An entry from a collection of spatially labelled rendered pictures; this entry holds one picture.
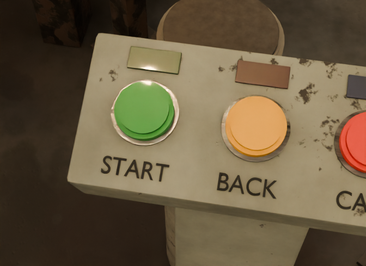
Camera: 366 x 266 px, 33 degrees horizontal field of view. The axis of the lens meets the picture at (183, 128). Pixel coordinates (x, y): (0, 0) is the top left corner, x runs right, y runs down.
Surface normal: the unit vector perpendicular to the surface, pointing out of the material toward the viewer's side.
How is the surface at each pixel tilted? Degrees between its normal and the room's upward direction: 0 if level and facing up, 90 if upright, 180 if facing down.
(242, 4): 0
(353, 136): 20
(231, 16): 0
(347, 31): 0
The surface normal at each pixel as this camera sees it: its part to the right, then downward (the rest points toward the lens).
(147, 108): -0.05, -0.25
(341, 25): 0.00, -0.56
